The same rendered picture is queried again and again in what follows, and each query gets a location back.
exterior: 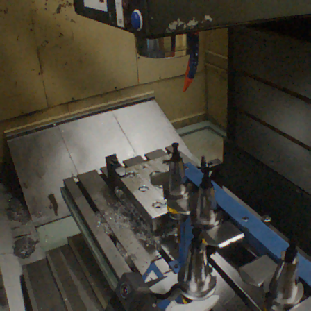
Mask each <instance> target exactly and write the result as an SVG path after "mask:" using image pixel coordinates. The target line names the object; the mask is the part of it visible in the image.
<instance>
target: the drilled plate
mask: <svg viewBox="0 0 311 311"><path fill-rule="evenodd" d="M170 158H171V154H169V155H166V156H163V157H161V158H157V159H155V160H150V161H148V162H143V163H141V164H138V165H135V166H132V167H129V168H126V169H125V170H126V176H128V177H126V176H122V177H120V176H117V175H116V173H115V179H116V184H117V185H118V186H119V188H120V189H121V190H122V192H123V193H124V194H125V195H126V197H127V198H128V200H129V201H130V202H131V203H132V204H133V206H135V207H136V209H137V210H138V212H139V213H140V214H141V215H142V216H143V217H144V219H145V220H146V222H147V223H148V224H149V225H150V226H151V227H152V229H154V230H155V229H157V228H159V227H163V226H166V225H169V224H171V223H172V222H171V221H170V219H169V212H168V210H167V207H166V206H165V205H166V204H165V205H163V204H162V203H165V202H167V201H166V199H165V200H164V199H163V197H162V196H163V192H162V189H159V188H157V187H153V186H152V184H151V183H150V181H151V177H150V176H153V175H156V174H159V173H162V172H163V171H167V170H169V165H168V164H169V159H170ZM165 159H166V160H165ZM163 160H164V161H163ZM142 165H144V166H142ZM149 165H151V166H149ZM165 165H167V166H165ZM144 168H146V169H144ZM158 170H159V171H158ZM131 171H134V172H131ZM135 171H138V173H135ZM150 171H151V172H150ZM146 174H147V175H146ZM134 175H136V176H134ZM130 176H132V177H130ZM139 176H140V177H139ZM132 179H133V180H132ZM133 181H134V182H133ZM132 182H133V183H132ZM140 185H141V186H140ZM138 187H139V188H138ZM149 187H150V188H149ZM157 190H159V191H157ZM156 199H157V200H159V199H160V201H158V202H157V201H156ZM153 201H154V202H153ZM152 202H153V203H152ZM162 206H165V207H162ZM161 207H162V208H161Z"/></svg>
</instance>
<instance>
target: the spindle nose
mask: <svg viewBox="0 0 311 311"><path fill-rule="evenodd" d="M187 34H188V33H187ZM187 34H182V35H177V36H169V37H162V38H157V39H153V40H150V39H147V38H146V40H143V39H140V38H139V37H135V48H136V51H137V55H139V56H142V57H145V58H152V59H168V58H178V57H181V56H182V57H184V56H188V55H189V54H190V47H189V42H188V41H187V40H188V38H187Z"/></svg>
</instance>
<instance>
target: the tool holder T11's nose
mask: <svg viewBox="0 0 311 311"><path fill-rule="evenodd" d="M169 219H170V221H171V222H172V223H174V224H178V225H179V224H182V223H183V222H184V221H186V219H187V216H185V215H182V214H181V215H174V214H172V213H169Z"/></svg>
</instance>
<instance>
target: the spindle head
mask: <svg viewBox="0 0 311 311"><path fill-rule="evenodd" d="M73 1H74V2H73V7H74V11H75V12H76V14H77V15H81V16H84V17H86V18H90V19H93V20H94V21H98V22H101V23H103V24H107V25H110V26H113V27H117V28H119V29H121V30H123V31H126V32H127V30H126V29H125V28H124V27H121V26H118V23H117V13H116V2H115V0H106V5H107V12H106V11H103V10H99V9H98V10H97V9H94V8H91V7H86V6H85V5H84V0H73ZM128 2H129V5H130V10H129V12H128V13H125V12H124V11H123V14H124V18H125V16H128V18H129V19H130V21H131V14H132V11H131V8H132V4H131V0H128ZM143 6H144V21H145V37H146V38H147V39H150V40H153V39H157V38H162V37H169V36H177V35H182V34H187V33H194V32H197V33H198V32H202V31H208V30H216V29H220V28H230V27H234V26H244V25H248V24H250V25H252V24H259V23H260V24H261V23H265V22H275V21H283V20H289V19H299V18H306V17H311V0H143ZM128 32H130V33H133V34H134V30H133V25H132V24H131V29H130V30H129V31H128Z"/></svg>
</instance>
